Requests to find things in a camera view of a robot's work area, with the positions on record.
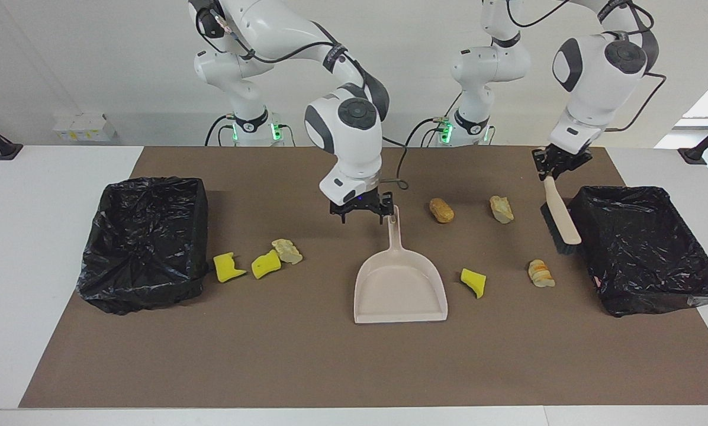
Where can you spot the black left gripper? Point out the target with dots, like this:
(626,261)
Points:
(567,158)

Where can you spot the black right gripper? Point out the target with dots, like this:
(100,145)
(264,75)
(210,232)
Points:
(363,204)

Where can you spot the beige brush black bristles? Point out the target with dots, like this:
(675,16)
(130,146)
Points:
(564,222)

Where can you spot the pale tan bread chunk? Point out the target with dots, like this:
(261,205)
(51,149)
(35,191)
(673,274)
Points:
(501,209)

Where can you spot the brown bread roll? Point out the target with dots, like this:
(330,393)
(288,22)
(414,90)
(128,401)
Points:
(441,210)

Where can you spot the beige plastic dustpan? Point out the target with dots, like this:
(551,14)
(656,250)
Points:
(398,290)

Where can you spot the orange striped croissant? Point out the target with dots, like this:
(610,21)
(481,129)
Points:
(541,274)

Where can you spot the small yellow sponge wedge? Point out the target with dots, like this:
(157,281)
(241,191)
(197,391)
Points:
(474,282)

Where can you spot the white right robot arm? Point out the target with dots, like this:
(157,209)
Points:
(354,148)

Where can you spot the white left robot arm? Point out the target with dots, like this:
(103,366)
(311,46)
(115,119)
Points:
(591,71)

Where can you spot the pale crumpled trash piece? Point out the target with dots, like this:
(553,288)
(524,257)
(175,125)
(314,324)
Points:
(287,251)

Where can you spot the black bag bin pink mark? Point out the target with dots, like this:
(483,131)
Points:
(644,254)

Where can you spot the black bag lined bin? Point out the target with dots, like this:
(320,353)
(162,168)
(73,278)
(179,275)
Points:
(141,248)

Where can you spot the yellow sponge piece dark speck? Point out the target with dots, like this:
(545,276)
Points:
(265,265)

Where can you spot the notched yellow sponge piece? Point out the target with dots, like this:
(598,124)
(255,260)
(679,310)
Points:
(227,269)

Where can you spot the brown table mat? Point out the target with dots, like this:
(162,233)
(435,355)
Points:
(306,355)

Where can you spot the white wall box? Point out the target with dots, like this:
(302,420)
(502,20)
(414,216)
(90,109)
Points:
(84,127)

